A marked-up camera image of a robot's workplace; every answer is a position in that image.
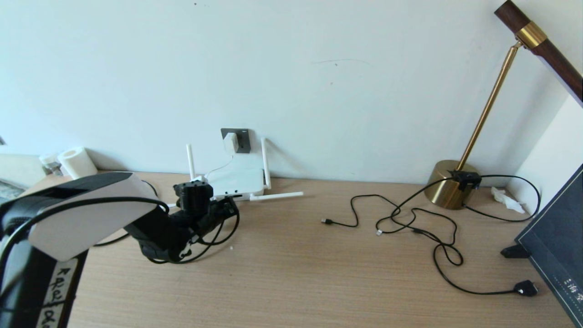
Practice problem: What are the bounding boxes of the grey wall socket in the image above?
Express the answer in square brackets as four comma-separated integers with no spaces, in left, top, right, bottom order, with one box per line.
[221,128,251,154]

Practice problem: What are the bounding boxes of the black ethernet cable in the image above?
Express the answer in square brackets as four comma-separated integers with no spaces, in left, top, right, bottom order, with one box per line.
[93,180,228,265]

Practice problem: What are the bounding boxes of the small clear jar white lid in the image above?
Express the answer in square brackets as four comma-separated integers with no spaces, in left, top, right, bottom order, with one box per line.
[40,153,63,176]

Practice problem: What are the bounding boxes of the white router with four antennas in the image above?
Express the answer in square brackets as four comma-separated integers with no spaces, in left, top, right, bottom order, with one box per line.
[166,137,304,208]

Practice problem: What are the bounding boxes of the dark blue framed board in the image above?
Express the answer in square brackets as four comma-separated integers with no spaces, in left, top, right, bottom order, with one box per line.
[515,164,583,327]

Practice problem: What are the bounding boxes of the black junction box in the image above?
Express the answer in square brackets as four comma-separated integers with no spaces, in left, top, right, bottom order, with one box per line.
[449,169,481,190]

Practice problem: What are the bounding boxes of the black cable with silver tip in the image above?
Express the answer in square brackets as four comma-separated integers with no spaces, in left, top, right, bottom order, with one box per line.
[376,207,464,267]

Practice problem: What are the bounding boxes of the grey patterned cloth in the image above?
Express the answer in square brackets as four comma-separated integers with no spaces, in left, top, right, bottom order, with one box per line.
[0,180,26,201]

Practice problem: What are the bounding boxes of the thin black lamp cord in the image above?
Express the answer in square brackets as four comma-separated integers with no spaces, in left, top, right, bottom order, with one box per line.
[463,174,541,222]

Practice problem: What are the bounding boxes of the crumpled white tissue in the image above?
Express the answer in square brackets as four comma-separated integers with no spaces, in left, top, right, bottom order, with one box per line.
[490,187,526,215]

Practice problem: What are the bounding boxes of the thin white power cable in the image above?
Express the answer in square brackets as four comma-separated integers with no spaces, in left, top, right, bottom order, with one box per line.
[203,153,235,183]

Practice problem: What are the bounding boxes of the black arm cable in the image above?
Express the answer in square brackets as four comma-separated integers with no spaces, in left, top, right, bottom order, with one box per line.
[0,196,240,292]

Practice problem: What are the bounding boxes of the black USB cable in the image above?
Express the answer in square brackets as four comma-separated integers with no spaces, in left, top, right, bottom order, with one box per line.
[432,225,539,297]
[321,178,455,228]

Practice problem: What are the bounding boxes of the white toilet paper roll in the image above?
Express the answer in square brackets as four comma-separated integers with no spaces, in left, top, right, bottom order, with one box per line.
[58,147,98,179]

